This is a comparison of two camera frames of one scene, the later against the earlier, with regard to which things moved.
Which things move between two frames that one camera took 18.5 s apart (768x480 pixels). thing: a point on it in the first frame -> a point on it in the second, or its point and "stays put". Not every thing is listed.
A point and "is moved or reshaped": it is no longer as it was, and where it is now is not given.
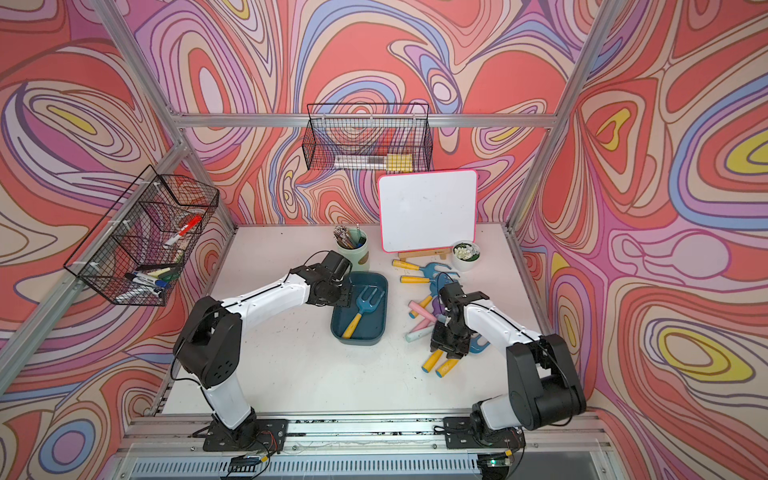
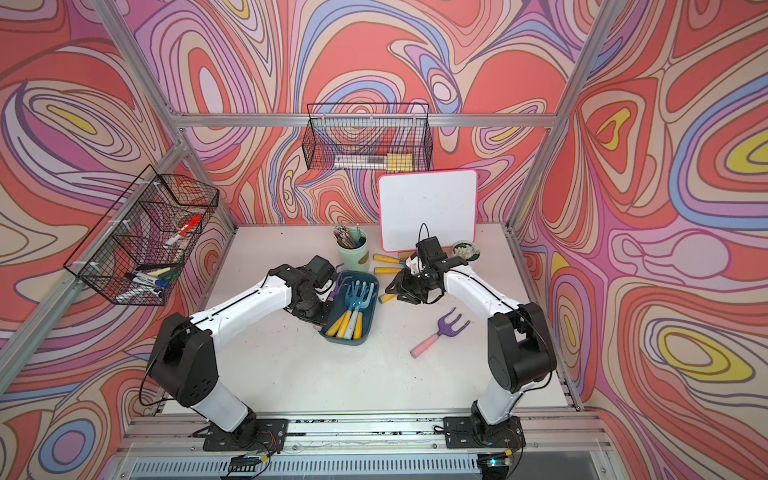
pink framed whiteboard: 427,210 stays put
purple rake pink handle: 424,324 is moved or reshaped
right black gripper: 453,351 -> 403,288
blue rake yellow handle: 474,348 -> 352,298
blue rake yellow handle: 363,307 is moved or reshaped
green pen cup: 352,244 stays put
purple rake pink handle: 437,309 is moved or reshaped
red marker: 187,227 stays put
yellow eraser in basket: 400,162 stays put
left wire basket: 137,252 stays put
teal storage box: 365,321 is moved or reshaped
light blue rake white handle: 420,333 -> 362,302
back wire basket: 370,137 stays put
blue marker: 146,279 stays put
